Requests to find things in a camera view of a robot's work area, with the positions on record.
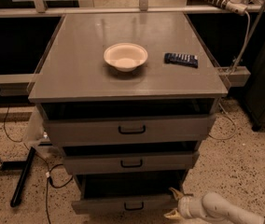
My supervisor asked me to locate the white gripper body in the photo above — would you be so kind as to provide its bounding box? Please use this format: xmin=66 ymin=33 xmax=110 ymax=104
xmin=177 ymin=196 xmax=203 ymax=219

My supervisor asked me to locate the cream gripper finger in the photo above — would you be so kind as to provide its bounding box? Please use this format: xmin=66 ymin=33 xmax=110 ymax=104
xmin=164 ymin=209 xmax=181 ymax=220
xmin=169 ymin=188 xmax=184 ymax=201

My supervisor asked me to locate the grey bottom drawer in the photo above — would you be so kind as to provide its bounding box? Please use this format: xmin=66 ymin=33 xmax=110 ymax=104
xmin=72 ymin=171 xmax=184 ymax=214

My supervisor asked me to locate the grey drawer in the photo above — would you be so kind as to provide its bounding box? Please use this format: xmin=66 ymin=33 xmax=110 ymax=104
xmin=63 ymin=151 xmax=199 ymax=175
xmin=72 ymin=171 xmax=184 ymax=214
xmin=44 ymin=115 xmax=216 ymax=147

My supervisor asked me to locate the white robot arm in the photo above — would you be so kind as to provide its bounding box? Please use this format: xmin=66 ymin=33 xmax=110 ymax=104
xmin=164 ymin=188 xmax=265 ymax=224

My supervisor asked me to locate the grey middle drawer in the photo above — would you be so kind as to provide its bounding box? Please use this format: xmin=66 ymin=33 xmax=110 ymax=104
xmin=63 ymin=151 xmax=199 ymax=175

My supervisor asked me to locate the grey top drawer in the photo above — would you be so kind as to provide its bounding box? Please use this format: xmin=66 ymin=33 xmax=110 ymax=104
xmin=44 ymin=115 xmax=216 ymax=147

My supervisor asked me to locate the grey drawer cabinet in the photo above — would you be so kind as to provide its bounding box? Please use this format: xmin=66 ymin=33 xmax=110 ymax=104
xmin=27 ymin=11 xmax=229 ymax=196

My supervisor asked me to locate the dark blue snack packet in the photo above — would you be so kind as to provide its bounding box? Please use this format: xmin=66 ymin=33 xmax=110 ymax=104
xmin=164 ymin=53 xmax=198 ymax=68

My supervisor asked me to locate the black pole on floor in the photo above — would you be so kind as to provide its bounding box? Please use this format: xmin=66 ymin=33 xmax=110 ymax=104
xmin=10 ymin=147 xmax=35 ymax=207

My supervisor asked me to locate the white power strip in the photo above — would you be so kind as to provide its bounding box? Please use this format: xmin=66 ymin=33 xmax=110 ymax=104
xmin=203 ymin=0 xmax=247 ymax=15

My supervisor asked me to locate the white cable at right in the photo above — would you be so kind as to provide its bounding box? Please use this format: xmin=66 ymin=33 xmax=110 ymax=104
xmin=207 ymin=103 xmax=239 ymax=142

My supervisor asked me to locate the black floor cable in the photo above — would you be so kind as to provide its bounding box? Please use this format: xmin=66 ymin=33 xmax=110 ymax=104
xmin=2 ymin=105 xmax=74 ymax=224

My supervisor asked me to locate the grey metal frame rail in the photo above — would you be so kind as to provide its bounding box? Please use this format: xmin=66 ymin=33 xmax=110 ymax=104
xmin=0 ymin=74 xmax=38 ymax=96

